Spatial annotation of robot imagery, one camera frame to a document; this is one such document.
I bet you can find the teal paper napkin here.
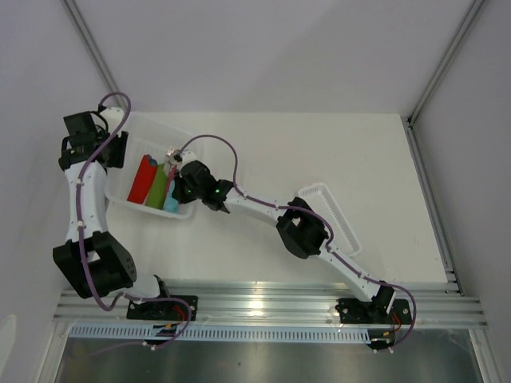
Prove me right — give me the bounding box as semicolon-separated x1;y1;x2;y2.
162;181;179;214

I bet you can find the large white plastic basket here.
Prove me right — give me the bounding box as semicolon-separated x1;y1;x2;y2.
105;112;196;219

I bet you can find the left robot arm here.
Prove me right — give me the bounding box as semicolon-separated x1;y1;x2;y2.
53;111;173;319

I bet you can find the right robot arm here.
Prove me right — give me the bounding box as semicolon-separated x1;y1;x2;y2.
172;155;396;322

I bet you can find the pink napkin roll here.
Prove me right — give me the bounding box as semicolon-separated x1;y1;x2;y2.
166;166;176;199

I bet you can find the red napkin roll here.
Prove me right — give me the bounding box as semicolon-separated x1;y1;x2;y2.
127;154;158;204

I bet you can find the small white plastic tray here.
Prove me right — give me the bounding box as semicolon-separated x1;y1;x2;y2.
298;183;362;258

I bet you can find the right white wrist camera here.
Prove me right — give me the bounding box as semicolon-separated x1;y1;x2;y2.
174;150;197;166

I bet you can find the aluminium mounting rail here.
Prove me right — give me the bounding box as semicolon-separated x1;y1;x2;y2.
55;281;488;330

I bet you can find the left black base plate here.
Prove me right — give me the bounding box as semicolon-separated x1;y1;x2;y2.
126;295;198;322

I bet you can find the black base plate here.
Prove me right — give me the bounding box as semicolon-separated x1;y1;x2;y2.
335;298;412;325
126;295;198;322

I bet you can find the left aluminium frame post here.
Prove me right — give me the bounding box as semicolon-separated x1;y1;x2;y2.
60;0;119;92

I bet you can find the aluminium frame post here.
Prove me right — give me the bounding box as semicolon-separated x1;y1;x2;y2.
60;0;119;92
406;0;489;129

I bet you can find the white slotted cable duct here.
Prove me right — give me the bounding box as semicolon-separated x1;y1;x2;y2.
69;323;370;344

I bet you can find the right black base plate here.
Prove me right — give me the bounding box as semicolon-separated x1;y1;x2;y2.
335;298;412;325

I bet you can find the right aluminium frame post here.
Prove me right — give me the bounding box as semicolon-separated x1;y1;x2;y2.
406;0;489;129

